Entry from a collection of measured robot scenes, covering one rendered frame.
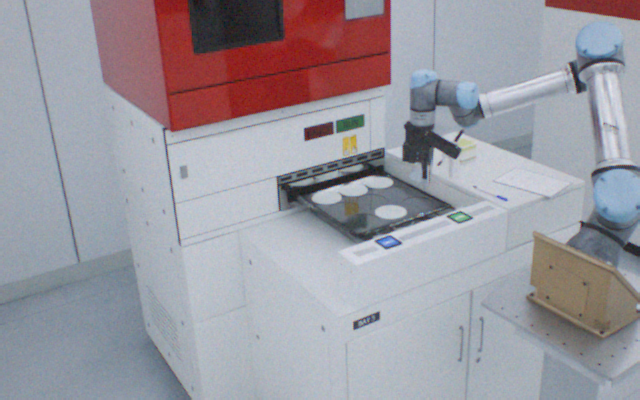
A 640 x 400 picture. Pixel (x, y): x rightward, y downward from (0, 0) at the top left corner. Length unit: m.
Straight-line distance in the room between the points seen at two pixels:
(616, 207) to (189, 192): 1.25
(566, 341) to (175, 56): 1.30
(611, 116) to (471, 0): 2.95
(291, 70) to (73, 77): 1.59
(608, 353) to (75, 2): 2.73
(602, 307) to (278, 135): 1.13
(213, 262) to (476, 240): 0.87
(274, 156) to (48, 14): 1.57
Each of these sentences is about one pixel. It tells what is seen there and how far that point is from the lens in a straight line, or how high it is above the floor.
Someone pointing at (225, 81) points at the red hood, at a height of 1.35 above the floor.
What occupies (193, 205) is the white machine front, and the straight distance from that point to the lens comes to 2.25.
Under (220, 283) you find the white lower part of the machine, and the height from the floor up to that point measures 0.64.
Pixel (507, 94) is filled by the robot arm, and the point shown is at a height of 1.30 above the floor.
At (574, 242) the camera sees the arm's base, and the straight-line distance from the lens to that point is 1.92.
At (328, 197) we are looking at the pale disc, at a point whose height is 0.90.
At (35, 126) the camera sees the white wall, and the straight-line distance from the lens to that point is 3.59.
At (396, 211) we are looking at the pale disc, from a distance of 2.24.
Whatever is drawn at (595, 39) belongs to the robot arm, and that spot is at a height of 1.48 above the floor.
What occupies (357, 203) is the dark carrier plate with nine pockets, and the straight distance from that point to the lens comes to 2.30.
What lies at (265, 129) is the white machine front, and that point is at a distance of 2.27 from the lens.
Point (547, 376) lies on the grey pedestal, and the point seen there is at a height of 0.58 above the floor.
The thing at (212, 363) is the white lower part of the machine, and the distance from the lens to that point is 2.56.
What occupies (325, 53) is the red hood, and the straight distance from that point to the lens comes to 2.27.
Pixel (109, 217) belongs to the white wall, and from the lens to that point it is 3.83.
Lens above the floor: 1.88
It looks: 24 degrees down
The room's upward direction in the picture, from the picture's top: 3 degrees counter-clockwise
